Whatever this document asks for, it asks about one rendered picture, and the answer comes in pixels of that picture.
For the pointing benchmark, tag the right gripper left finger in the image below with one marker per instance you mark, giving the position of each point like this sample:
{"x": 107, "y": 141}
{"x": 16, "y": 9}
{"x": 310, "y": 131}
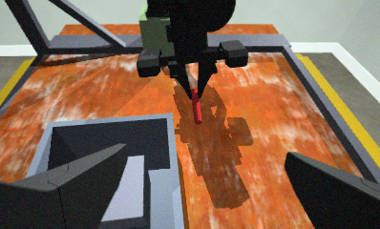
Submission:
{"x": 72, "y": 196}

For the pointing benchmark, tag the grey metal post with diagonal brace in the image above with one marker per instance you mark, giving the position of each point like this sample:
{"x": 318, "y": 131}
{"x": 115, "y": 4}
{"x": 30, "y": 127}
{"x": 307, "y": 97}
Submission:
{"x": 24, "y": 15}

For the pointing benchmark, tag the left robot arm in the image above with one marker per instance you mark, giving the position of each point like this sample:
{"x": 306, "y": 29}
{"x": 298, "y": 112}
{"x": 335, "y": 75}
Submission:
{"x": 205, "y": 15}

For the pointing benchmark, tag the red cylinder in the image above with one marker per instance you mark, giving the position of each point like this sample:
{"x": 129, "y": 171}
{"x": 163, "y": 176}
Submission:
{"x": 196, "y": 107}

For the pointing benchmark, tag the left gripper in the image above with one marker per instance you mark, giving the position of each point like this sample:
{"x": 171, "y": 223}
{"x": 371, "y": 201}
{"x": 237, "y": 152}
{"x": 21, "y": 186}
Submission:
{"x": 190, "y": 45}

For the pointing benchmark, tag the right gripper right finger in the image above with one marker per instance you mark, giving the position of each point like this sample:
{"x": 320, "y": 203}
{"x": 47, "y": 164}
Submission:
{"x": 333, "y": 198}

